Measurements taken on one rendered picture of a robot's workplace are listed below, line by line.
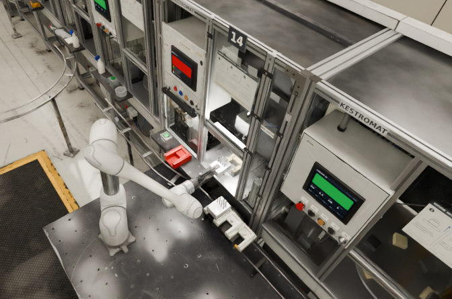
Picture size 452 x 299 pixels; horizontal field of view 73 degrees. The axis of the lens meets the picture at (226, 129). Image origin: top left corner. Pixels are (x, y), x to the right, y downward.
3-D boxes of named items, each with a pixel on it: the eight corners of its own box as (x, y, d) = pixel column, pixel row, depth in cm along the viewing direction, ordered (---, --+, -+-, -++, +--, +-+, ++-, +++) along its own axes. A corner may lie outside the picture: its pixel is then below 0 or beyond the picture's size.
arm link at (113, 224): (102, 248, 192) (96, 232, 177) (103, 222, 205) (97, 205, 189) (129, 243, 197) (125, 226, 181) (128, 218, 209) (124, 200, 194)
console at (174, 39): (161, 84, 215) (157, 22, 183) (193, 72, 231) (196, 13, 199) (198, 117, 195) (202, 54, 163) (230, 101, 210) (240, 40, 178)
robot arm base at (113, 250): (114, 262, 193) (112, 259, 189) (97, 236, 203) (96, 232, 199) (139, 244, 202) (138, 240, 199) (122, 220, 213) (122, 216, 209)
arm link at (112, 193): (101, 221, 203) (102, 193, 218) (127, 217, 208) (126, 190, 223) (84, 141, 151) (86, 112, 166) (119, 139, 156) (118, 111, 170)
